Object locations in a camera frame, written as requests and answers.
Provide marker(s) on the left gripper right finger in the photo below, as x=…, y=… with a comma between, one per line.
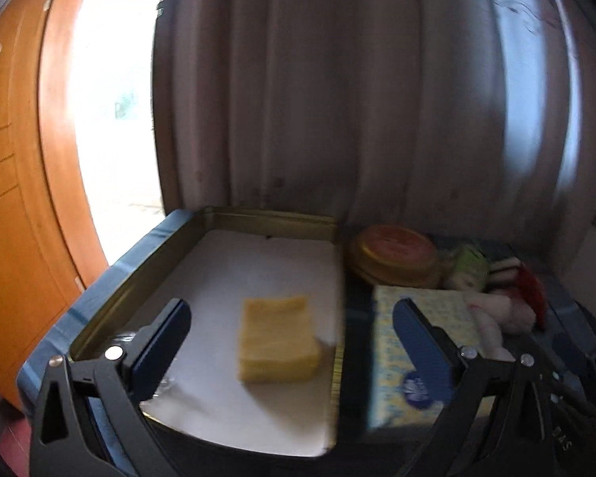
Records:
x=514, y=439

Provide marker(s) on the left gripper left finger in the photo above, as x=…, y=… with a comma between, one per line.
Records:
x=66, y=439

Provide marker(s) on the white pink plush sock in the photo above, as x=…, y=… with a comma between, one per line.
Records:
x=496, y=315

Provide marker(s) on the red gold drawstring pouch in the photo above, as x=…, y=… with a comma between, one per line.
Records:
x=513, y=278

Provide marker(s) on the green white soft packet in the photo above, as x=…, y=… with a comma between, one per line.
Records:
x=468, y=270

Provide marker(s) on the yellow sponge block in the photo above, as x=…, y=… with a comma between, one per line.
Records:
x=277, y=341

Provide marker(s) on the blue plaid tablecloth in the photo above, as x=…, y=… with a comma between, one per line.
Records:
x=127, y=283

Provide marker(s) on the yellow patterned tissue pack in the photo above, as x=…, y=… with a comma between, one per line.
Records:
x=417, y=335

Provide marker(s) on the orange wooden door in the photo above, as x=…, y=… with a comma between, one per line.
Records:
x=49, y=250

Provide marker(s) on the gold metal tin tray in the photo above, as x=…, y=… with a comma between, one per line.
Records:
x=239, y=254

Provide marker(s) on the round gold orange tin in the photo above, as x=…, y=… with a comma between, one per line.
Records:
x=396, y=256

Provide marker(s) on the pale pink floral curtain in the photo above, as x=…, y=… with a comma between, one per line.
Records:
x=464, y=118

